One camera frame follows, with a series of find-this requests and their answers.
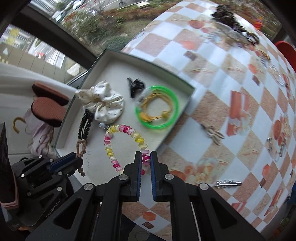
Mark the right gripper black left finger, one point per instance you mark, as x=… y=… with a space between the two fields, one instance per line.
x=93 y=212

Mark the beige bow hair clip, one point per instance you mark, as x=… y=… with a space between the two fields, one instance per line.
x=214 y=134

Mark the green plastic bangle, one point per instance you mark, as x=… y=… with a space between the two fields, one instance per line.
x=160 y=110

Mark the silver rhinestone hair clip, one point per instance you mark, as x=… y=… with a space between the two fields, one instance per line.
x=227 y=184

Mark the small black claw clip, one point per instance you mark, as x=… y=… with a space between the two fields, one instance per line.
x=135 y=86

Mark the green cardboard box tray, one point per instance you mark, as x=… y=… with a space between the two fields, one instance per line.
x=115 y=67

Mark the red plastic stool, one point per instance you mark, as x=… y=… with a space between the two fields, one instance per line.
x=288 y=52

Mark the silver earring pair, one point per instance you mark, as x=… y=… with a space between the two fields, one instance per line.
x=277 y=148

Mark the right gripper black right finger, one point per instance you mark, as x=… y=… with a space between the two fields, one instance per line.
x=198 y=212

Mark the white polka dot scrunchie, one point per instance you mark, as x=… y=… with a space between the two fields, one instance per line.
x=105 y=103

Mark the checkered seashell tablecloth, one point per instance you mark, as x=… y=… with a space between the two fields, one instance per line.
x=244 y=96

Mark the leopard print scrunchie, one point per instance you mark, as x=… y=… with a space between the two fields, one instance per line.
x=224 y=15

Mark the clear plastic hair clip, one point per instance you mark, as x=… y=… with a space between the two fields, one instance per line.
x=145 y=94

